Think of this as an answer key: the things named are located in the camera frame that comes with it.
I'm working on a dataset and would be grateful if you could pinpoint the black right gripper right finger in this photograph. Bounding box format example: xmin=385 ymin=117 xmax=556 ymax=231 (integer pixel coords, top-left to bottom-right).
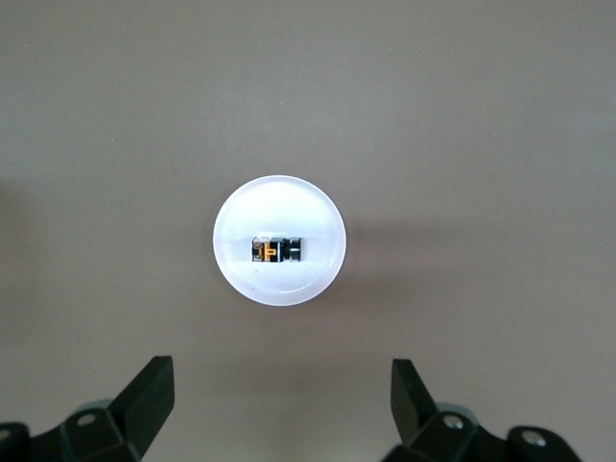
xmin=384 ymin=358 xmax=586 ymax=462

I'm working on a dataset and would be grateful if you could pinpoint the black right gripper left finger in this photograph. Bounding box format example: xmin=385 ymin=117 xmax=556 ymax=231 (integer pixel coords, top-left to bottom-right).
xmin=0 ymin=355 xmax=175 ymax=462

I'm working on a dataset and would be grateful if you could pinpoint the orange and black switch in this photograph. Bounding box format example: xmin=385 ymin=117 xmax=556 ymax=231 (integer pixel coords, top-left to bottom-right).
xmin=249 ymin=235 xmax=305 ymax=265

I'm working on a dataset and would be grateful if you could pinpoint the pink round plate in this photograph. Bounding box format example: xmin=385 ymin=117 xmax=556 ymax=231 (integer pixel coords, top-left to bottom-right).
xmin=212 ymin=173 xmax=347 ymax=307

